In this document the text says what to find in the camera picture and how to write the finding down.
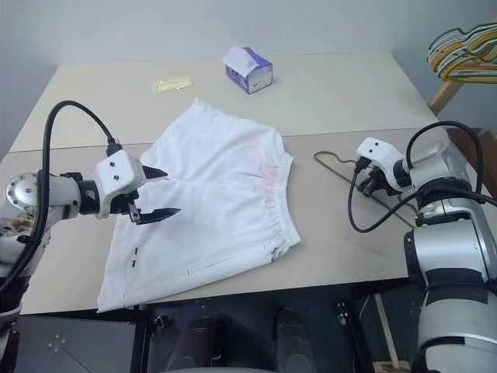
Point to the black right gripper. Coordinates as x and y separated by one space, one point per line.
382 179

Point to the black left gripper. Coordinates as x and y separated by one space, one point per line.
126 204

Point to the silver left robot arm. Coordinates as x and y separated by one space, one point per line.
58 192

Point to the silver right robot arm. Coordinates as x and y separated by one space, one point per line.
450 241

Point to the white shorts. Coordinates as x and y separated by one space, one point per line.
217 186

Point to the brown wooden furniture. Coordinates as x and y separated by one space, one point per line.
471 163

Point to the yellow plastic packet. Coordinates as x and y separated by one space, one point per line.
172 84

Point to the wooden stick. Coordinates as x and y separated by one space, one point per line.
386 334

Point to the purple tissue box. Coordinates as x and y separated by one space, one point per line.
250 72

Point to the stack of coloured hangers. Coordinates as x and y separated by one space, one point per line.
464 64

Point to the dark rounded shape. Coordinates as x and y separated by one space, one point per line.
291 338
206 346

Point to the grey metal plate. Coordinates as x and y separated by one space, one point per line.
74 346

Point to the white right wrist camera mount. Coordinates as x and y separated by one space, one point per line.
378 151

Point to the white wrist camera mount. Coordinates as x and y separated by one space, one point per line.
378 151
116 176

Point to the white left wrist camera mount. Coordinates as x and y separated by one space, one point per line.
116 176

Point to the wooden rack post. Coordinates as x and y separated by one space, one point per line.
450 93

